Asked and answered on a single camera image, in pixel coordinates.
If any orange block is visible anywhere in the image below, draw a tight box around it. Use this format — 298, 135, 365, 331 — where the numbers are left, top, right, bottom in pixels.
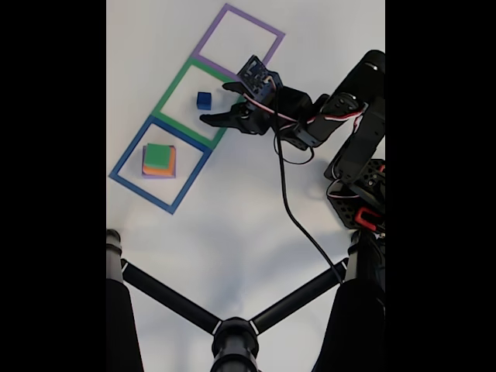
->
142, 149, 176, 177

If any green block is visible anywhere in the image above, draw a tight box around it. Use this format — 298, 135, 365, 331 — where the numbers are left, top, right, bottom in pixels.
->
145, 143, 171, 168

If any large purple block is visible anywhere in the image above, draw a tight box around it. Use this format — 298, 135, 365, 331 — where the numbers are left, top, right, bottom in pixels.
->
141, 145, 177, 180

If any red clamp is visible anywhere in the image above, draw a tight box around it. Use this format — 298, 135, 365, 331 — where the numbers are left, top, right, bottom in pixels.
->
355, 208, 383, 229

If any black tripod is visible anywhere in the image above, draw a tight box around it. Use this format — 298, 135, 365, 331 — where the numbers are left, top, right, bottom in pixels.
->
106, 228, 386, 372

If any red white servo wire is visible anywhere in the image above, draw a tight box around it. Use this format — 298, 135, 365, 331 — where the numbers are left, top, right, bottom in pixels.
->
243, 75, 369, 166

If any camera board with blue mount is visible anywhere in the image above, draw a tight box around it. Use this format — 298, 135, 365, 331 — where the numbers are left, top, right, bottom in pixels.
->
236, 55, 283, 104

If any purple square frame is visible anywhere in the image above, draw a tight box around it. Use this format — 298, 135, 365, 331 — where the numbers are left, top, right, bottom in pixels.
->
191, 2, 287, 77

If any green square frame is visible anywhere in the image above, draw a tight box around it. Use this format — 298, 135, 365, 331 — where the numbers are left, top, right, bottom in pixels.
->
150, 57, 250, 150

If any black cable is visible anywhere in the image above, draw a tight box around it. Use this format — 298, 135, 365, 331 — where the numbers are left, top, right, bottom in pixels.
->
273, 92, 346, 286

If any blue square frame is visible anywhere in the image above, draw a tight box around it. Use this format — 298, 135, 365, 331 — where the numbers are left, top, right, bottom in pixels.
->
108, 115, 214, 216

